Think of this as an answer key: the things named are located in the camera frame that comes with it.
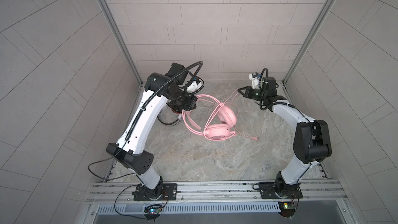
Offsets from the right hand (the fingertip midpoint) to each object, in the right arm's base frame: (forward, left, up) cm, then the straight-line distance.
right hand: (238, 89), depth 88 cm
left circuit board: (-52, +45, -15) cm, 70 cm away
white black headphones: (-8, +36, -14) cm, 40 cm away
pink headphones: (-31, +14, +13) cm, 37 cm away
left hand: (-18, +23, +11) cm, 31 cm away
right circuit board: (-54, -14, -21) cm, 60 cm away
